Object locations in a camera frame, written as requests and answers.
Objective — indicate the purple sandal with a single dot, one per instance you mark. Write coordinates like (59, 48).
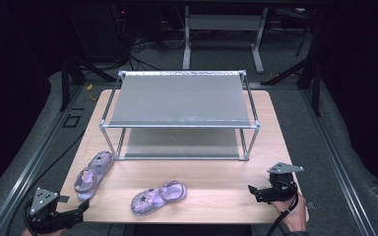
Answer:
(93, 173)
(157, 197)

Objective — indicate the white metal desk frame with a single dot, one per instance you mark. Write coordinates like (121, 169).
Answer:
(223, 22)

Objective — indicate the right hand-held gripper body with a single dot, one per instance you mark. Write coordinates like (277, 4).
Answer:
(282, 183)

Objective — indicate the grey fabric shoe rack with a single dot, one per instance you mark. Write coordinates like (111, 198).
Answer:
(180, 98)

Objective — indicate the black metal stand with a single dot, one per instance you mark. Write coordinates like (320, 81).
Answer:
(65, 82)
(315, 91)

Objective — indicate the person's right hand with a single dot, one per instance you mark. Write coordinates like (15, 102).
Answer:
(297, 213)

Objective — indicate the person's left hand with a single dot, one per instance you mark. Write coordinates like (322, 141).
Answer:
(46, 234)

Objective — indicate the aluminium floor rail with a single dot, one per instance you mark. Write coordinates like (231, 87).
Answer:
(29, 170)
(341, 170)

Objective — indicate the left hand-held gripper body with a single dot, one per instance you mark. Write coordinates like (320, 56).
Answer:
(44, 200)

